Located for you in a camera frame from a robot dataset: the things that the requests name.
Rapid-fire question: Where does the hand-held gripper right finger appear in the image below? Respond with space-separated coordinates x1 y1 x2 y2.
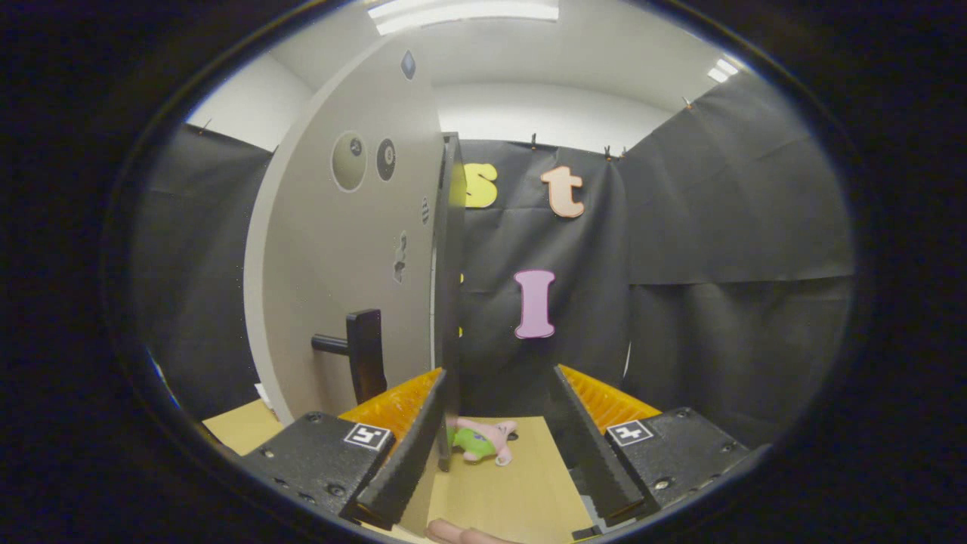
553 364 757 530

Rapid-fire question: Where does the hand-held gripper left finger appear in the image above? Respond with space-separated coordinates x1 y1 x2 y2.
242 368 449 531

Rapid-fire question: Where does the black door handle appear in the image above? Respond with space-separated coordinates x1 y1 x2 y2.
311 308 389 406

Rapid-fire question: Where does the grey shoe cabinet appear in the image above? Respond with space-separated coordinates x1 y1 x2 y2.
434 132 468 474

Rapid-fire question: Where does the grey shoe cabinet door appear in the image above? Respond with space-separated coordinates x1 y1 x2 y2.
243 34 446 463

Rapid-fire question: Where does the pink green plush toy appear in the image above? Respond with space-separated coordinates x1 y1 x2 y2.
447 418 520 467

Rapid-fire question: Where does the black backdrop cloth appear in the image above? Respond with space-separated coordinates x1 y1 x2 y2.
132 72 858 454

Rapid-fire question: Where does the long ceiling light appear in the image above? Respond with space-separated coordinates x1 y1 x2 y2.
368 0 561 36

